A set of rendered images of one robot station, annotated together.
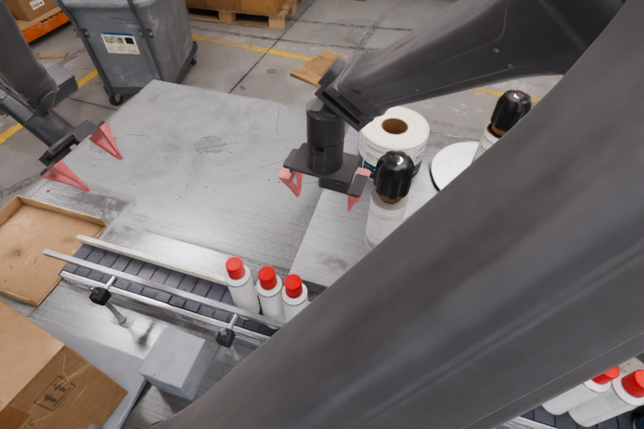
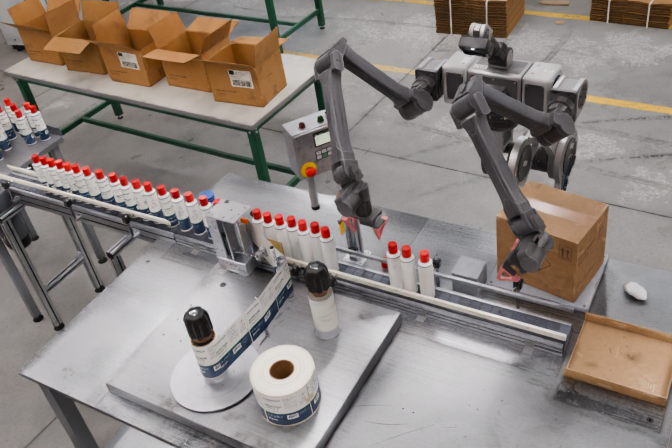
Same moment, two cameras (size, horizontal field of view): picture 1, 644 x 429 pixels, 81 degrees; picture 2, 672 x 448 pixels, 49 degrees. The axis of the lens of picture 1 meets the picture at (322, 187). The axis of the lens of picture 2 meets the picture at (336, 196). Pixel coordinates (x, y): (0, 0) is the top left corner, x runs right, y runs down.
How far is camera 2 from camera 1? 2.53 m
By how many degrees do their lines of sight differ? 95
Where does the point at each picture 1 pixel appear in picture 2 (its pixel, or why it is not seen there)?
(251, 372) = (384, 80)
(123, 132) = not seen: outside the picture
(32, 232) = (631, 374)
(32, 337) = not seen: hidden behind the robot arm
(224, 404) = (388, 81)
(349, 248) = (353, 326)
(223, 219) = (455, 374)
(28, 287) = (601, 331)
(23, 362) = not seen: hidden behind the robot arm
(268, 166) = (412, 430)
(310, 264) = (384, 317)
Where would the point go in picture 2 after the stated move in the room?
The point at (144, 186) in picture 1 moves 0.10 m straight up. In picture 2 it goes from (544, 416) to (545, 395)
